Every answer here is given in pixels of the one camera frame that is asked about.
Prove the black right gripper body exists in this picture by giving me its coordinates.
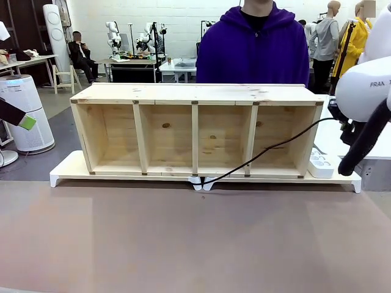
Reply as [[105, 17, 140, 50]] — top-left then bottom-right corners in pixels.
[[327, 98, 363, 146]]

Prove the black power cable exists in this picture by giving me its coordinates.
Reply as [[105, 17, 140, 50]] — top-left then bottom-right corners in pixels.
[[195, 117, 337, 188]]

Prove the white cylindrical air purifier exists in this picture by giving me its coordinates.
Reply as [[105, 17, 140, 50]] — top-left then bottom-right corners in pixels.
[[0, 74, 56, 154]]

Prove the white table beside shelf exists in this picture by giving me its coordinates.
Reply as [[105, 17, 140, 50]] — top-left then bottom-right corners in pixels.
[[313, 93, 391, 192]]

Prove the white floor fan base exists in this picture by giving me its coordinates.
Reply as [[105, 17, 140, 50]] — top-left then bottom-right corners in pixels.
[[0, 148, 20, 168]]

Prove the white power strip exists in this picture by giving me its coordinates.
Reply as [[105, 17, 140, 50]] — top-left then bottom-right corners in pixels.
[[307, 147, 335, 179]]

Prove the white side table with clutter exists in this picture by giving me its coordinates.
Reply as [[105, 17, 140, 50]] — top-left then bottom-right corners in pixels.
[[0, 48, 59, 89]]

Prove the light wooden step stool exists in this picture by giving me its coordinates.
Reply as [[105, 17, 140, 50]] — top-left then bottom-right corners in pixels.
[[52, 63, 83, 95]]

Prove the mannequin in grey hoodie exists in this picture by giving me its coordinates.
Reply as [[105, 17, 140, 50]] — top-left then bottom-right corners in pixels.
[[309, 0, 342, 95]]

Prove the mannequin in yellow raincoat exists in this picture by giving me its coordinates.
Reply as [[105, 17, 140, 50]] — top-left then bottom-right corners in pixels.
[[331, 0, 374, 89]]

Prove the seated person in dark jacket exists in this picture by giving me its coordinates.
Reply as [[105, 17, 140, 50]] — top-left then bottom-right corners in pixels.
[[67, 30, 100, 84]]

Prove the white tall tower air conditioner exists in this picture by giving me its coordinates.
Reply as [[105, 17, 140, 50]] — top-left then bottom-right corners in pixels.
[[42, 3, 71, 76]]

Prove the person in purple hoodie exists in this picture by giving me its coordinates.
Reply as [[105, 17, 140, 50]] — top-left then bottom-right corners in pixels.
[[195, 0, 311, 90]]

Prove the grey metal workbench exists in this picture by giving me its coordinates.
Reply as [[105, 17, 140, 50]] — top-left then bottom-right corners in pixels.
[[97, 56, 160, 84]]

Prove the light wooden four-bay shelf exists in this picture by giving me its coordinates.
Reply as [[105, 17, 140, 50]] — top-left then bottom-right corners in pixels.
[[69, 82, 326, 179]]

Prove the black tripod stand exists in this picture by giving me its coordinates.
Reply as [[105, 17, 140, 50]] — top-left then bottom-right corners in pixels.
[[152, 21, 163, 83]]

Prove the small white table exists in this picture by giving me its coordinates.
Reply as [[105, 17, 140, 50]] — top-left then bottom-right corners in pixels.
[[159, 58, 199, 84]]

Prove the black braided cable sleeve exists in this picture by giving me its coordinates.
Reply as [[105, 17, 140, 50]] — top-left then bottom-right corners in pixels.
[[338, 99, 390, 178]]

